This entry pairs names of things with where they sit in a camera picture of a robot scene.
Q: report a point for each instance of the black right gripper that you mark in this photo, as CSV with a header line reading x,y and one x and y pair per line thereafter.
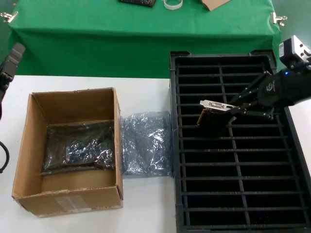
x,y
286,89

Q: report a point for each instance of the clear tape roll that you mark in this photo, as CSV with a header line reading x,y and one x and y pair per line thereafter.
x,y
172,8

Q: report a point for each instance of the flat unfolded cardboard box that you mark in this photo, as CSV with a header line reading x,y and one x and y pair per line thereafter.
x,y
213,4

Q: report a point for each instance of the green tablecloth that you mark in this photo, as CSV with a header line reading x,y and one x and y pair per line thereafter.
x,y
97,43

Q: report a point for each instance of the graphics card with metal bracket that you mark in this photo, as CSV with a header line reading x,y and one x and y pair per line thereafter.
x,y
215,121

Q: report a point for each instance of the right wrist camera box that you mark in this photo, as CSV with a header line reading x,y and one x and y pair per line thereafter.
x,y
295,51

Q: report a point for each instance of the brown open cardboard box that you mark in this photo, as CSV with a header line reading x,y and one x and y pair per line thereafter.
x,y
73,201

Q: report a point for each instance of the translucent grey antistatic bag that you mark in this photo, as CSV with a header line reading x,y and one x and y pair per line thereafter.
x,y
145,145

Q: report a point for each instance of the black textured mat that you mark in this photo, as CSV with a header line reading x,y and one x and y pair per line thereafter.
x,y
138,2

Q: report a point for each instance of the silver metal table clamp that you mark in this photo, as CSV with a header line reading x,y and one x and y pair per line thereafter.
x,y
11,17
274,18

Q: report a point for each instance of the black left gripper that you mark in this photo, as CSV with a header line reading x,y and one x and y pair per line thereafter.
x,y
9,65

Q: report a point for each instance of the bagged graphics card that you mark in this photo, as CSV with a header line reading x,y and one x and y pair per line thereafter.
x,y
80,145

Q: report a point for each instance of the black slotted container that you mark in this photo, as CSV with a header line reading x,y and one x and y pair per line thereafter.
x,y
175,157

